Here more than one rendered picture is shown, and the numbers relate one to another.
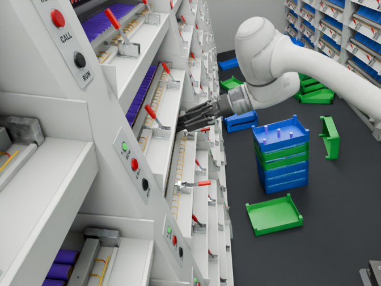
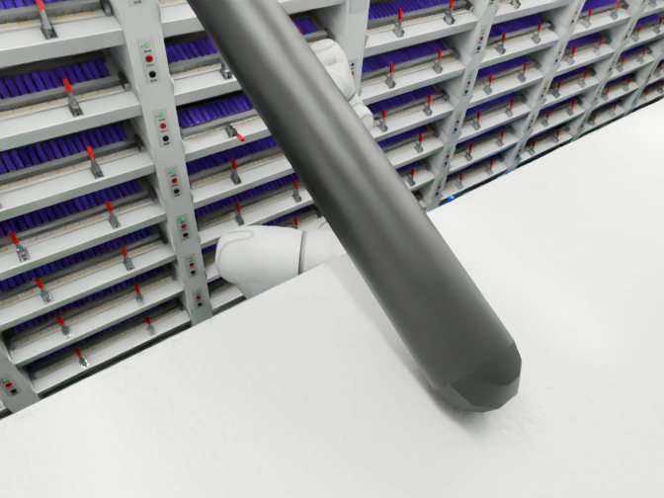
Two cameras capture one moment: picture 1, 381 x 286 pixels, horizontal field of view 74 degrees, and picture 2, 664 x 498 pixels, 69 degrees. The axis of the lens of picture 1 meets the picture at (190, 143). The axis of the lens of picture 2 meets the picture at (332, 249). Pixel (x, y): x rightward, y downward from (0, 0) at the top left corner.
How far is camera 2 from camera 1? 1.16 m
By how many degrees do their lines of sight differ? 29
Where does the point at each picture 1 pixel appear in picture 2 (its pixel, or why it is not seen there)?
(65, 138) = (117, 21)
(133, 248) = (129, 98)
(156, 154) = (204, 80)
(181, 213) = (208, 139)
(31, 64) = not seen: outside the picture
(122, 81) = (181, 16)
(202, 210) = (255, 175)
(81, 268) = (103, 80)
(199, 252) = (215, 188)
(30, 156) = (100, 17)
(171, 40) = (342, 16)
